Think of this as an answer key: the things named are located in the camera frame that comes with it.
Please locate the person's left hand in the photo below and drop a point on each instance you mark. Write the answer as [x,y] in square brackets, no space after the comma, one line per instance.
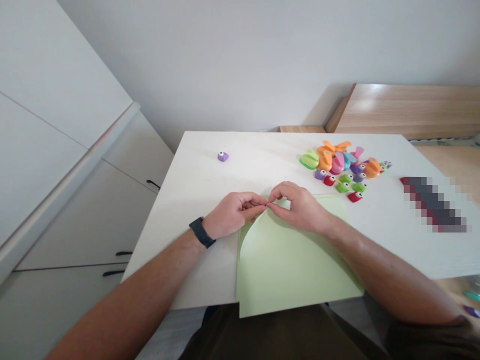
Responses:
[228,215]

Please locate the person's right hand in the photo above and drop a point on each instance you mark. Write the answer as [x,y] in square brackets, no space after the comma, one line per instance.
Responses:
[305,210]

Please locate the light green paper sheet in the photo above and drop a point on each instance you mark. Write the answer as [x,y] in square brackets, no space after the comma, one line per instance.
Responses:
[292,270]

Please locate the pile of colourful paper punches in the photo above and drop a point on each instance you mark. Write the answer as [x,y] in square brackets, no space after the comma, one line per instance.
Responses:
[339,165]

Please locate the small purple paper punch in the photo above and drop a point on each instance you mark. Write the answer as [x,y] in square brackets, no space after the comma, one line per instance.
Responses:
[223,156]

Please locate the small wooden side table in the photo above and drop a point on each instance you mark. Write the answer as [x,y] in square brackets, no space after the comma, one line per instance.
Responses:
[302,129]

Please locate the red flat packet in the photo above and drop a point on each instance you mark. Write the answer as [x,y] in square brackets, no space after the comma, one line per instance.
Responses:
[404,181]

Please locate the person's body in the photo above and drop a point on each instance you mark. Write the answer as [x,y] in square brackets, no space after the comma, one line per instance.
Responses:
[285,333]

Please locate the white cabinet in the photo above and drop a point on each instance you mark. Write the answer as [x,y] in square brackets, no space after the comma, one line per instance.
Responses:
[56,180]

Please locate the teal plastic object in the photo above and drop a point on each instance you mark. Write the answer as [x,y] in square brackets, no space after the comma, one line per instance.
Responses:
[473,294]

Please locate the purple punch with white base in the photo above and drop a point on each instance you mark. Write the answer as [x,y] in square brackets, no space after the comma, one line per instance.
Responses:
[472,311]

